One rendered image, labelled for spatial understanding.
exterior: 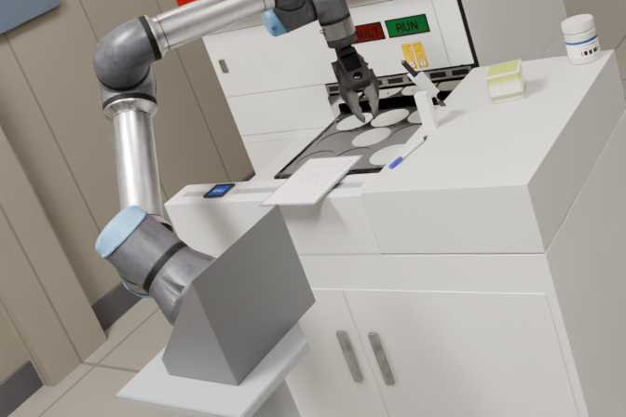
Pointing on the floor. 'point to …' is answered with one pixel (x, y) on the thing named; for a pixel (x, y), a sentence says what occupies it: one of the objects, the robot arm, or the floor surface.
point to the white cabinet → (477, 322)
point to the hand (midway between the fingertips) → (368, 116)
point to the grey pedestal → (248, 407)
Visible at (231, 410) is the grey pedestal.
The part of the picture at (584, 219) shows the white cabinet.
